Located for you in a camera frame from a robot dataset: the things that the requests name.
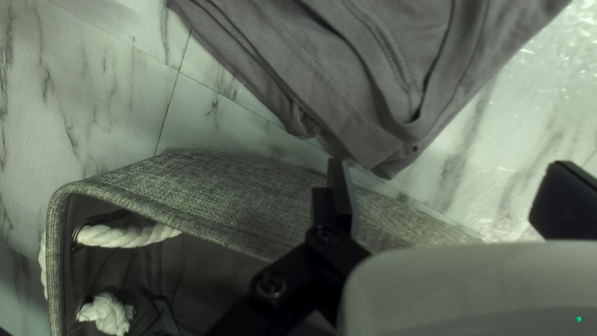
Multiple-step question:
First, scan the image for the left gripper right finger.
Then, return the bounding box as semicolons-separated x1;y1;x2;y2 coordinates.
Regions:
528;161;597;241

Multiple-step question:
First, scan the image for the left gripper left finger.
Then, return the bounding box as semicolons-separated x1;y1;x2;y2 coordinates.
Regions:
205;159;371;336

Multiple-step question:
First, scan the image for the grey sweatshirt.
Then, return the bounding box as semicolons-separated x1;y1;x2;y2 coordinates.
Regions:
167;0;573;180

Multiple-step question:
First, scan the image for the grey fabric basket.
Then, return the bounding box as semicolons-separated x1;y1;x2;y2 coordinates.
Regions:
38;148;490;336

